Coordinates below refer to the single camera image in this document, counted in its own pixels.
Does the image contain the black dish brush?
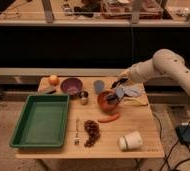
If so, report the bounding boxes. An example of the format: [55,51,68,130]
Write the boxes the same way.
[106,79,127,103]

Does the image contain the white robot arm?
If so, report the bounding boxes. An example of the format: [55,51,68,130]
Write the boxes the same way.
[117,49,190,96]

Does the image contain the red bowl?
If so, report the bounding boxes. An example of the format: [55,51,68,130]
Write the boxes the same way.
[97,90,119,113]

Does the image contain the purple bowl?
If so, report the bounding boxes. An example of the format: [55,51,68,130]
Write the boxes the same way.
[60,78,83,96]

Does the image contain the light blue cloth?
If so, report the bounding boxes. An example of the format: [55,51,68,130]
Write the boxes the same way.
[118,85,143,99]

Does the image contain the yellow banana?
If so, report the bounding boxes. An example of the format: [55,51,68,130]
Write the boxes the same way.
[123,98,148,107]

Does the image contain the blue plastic cup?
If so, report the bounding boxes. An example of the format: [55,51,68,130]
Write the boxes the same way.
[93,80,105,94]

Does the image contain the wooden table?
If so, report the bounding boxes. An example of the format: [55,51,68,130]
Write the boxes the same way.
[16,77,164,161]

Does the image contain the small metal cup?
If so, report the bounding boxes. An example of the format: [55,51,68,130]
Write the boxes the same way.
[79,91,88,105]

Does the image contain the bunch of dark grapes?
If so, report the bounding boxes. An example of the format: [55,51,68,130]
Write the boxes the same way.
[84,120,100,147]

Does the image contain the white paper cup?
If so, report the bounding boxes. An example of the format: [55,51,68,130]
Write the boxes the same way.
[118,131,143,151]

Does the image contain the orange fruit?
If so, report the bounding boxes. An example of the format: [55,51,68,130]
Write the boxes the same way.
[48,75,59,86]

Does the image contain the black power box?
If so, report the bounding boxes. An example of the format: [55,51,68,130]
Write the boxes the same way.
[175,125,190,144]

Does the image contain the grey sponge block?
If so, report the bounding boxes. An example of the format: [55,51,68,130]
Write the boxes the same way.
[40,86,56,94]

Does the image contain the metal fork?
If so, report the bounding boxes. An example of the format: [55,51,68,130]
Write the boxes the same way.
[74,118,80,145]

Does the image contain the green plastic tray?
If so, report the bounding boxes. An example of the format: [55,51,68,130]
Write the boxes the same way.
[10,95,70,148]

